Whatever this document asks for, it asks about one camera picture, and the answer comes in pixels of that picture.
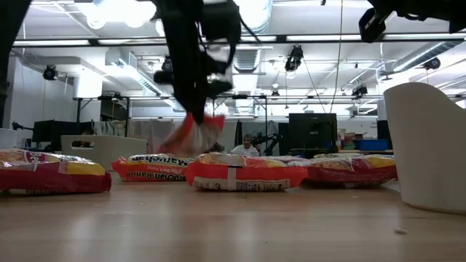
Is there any silver ventilation duct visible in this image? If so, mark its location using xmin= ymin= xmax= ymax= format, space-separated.
xmin=232 ymin=0 xmax=274 ymax=74
xmin=391 ymin=40 xmax=463 ymax=74

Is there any wide black monitor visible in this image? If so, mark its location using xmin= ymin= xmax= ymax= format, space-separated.
xmin=31 ymin=119 xmax=94 ymax=152

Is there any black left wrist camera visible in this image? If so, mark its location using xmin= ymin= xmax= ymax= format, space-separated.
xmin=202 ymin=0 xmax=242 ymax=41

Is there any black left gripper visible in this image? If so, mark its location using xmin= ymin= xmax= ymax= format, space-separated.
xmin=153 ymin=0 xmax=234 ymax=125

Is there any large black monitor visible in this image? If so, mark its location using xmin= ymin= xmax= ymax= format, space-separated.
xmin=288 ymin=113 xmax=339 ymax=151

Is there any black horizontal rig beam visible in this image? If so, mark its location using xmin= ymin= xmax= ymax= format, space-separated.
xmin=12 ymin=33 xmax=466 ymax=47

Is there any blue storage bin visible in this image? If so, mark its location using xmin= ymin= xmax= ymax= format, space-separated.
xmin=354 ymin=139 xmax=390 ymax=151

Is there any person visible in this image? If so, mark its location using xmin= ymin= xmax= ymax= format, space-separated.
xmin=229 ymin=133 xmax=260 ymax=157

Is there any coloured storage box stack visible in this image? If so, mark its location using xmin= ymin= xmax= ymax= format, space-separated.
xmin=338 ymin=129 xmax=356 ymax=151

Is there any white plastic bin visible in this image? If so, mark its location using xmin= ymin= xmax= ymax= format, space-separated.
xmin=382 ymin=82 xmax=466 ymax=215

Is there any light grey plastic bin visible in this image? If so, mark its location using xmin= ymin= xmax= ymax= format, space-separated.
xmin=60 ymin=135 xmax=149 ymax=172

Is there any red Maruchan beef noodle pack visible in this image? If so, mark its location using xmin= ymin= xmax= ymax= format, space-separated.
xmin=0 ymin=148 xmax=113 ymax=194
xmin=291 ymin=154 xmax=398 ymax=185

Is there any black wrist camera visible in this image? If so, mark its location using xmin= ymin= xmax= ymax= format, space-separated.
xmin=358 ymin=7 xmax=389 ymax=44
xmin=202 ymin=0 xmax=242 ymax=41

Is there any white hanging cloth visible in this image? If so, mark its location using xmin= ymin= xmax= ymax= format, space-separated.
xmin=129 ymin=119 xmax=172 ymax=154

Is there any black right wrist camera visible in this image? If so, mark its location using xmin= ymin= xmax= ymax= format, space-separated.
xmin=358 ymin=7 xmax=389 ymax=44

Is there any orange Maruchan noodle pack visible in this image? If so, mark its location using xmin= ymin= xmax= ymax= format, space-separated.
xmin=111 ymin=154 xmax=196 ymax=183
xmin=185 ymin=152 xmax=309 ymax=193
xmin=157 ymin=112 xmax=226 ymax=158

